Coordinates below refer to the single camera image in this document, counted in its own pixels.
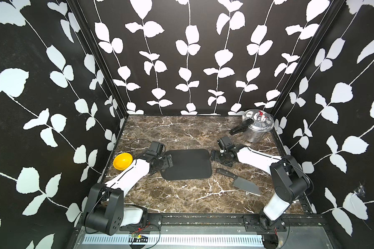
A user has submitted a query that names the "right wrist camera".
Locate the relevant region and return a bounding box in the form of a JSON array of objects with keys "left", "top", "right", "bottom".
[{"left": 217, "top": 136, "right": 235, "bottom": 151}]

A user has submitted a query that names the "white perforated strip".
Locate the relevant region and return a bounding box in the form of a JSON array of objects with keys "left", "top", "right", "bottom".
[{"left": 82, "top": 234, "right": 263, "bottom": 247}]

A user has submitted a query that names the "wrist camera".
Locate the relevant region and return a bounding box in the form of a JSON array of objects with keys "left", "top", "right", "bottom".
[
  {"left": 217, "top": 136, "right": 235, "bottom": 151},
  {"left": 146, "top": 141, "right": 165, "bottom": 158}
]

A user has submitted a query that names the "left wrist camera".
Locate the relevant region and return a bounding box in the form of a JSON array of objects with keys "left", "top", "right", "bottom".
[{"left": 146, "top": 141, "right": 165, "bottom": 158}]

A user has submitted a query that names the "yellow bowl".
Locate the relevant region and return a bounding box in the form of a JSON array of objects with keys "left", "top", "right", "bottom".
[{"left": 113, "top": 153, "right": 133, "bottom": 171}]

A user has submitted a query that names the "black handled cleaver knife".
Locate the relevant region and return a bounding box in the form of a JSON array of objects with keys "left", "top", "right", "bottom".
[{"left": 216, "top": 168, "right": 261, "bottom": 196}]

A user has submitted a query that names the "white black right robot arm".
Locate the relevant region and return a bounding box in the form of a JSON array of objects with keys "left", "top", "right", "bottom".
[{"left": 210, "top": 146, "right": 314, "bottom": 231}]

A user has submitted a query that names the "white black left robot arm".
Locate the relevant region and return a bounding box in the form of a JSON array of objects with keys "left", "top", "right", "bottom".
[{"left": 83, "top": 154, "right": 173, "bottom": 236}]

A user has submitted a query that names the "steel pressure cooker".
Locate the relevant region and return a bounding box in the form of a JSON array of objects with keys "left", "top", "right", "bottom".
[{"left": 229, "top": 109, "right": 275, "bottom": 143}]

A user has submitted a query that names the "black cutting board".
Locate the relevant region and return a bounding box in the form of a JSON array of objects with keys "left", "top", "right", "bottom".
[{"left": 160, "top": 149, "right": 213, "bottom": 181}]

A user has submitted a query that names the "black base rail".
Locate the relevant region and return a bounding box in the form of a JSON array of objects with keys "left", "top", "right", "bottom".
[{"left": 121, "top": 213, "right": 328, "bottom": 232}]

